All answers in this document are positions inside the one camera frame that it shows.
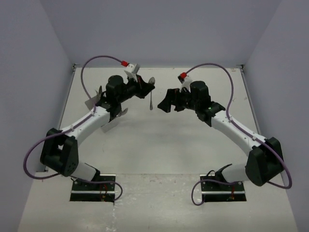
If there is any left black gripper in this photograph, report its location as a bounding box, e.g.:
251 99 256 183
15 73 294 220
118 74 155 103

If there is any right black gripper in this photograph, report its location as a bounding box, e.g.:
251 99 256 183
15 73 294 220
158 87 199 113

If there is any crosswise steel spoon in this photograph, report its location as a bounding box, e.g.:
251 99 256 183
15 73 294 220
148 77 155 111

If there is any large steel spoon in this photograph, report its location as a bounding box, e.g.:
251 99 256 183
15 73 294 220
116 108 128 118

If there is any steel knife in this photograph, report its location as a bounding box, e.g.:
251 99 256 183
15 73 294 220
96 86 103 101

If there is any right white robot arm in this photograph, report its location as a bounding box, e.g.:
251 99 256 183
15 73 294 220
158 81 284 190

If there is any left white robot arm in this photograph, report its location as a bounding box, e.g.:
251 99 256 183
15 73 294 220
40 75 155 190

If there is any clear plastic utensil container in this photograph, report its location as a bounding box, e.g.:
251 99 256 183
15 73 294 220
84 95 119 133

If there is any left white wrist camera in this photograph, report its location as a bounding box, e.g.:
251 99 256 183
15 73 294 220
124 63 140 82

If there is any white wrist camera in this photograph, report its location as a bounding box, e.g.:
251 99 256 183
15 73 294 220
124 63 140 82
178 72 193 92

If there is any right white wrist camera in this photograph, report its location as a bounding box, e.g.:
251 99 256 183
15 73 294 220
178 72 193 92

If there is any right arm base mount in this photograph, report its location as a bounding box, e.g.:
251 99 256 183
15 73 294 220
191 164 247 206

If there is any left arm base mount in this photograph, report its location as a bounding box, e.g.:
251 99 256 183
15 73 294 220
70 174 123 203

